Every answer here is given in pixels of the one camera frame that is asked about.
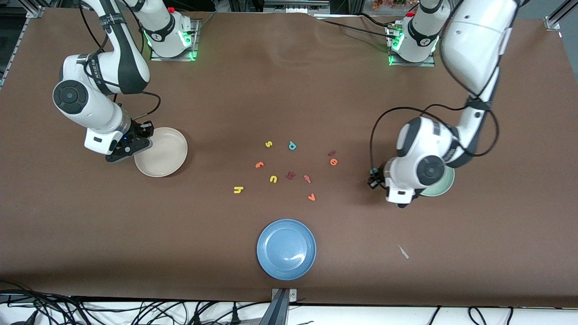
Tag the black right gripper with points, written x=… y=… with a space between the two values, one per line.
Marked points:
x=137 y=132

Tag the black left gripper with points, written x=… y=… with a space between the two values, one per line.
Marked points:
x=378 y=176

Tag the yellow foam letter h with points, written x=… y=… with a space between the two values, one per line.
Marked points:
x=238 y=190

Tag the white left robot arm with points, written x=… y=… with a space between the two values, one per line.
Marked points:
x=474 y=36

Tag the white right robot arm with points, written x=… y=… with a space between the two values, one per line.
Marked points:
x=97 y=113

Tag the beige round plate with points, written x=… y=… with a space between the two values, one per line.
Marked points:
x=165 y=155

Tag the green round plate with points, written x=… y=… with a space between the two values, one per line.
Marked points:
x=445 y=185

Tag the small white paper scrap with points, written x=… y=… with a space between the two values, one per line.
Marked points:
x=403 y=252

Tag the table cover sheet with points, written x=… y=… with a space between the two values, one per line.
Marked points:
x=90 y=225

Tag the blue round plate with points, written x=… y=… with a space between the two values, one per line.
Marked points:
x=286 y=249

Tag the orange flower decoration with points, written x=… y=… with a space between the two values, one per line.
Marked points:
x=388 y=3

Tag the grey power strip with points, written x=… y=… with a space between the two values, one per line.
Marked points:
x=293 y=6

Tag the black power plug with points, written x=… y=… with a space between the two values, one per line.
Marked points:
x=196 y=318
x=235 y=316

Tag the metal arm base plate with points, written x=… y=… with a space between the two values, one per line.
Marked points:
x=171 y=59
x=406 y=64

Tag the metal clamp bracket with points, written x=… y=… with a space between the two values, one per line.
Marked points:
x=292 y=295

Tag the aluminium table edge rail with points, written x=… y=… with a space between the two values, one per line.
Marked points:
x=20 y=47

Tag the metal table corner bracket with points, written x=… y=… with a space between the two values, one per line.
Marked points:
x=35 y=11
x=553 y=25

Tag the grey camera mount pole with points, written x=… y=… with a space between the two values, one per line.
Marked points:
x=276 y=313

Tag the aluminium frame post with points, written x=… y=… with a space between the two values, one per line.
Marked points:
x=356 y=5

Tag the aluminium frame extrusion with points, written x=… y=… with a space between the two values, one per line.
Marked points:
x=564 y=9

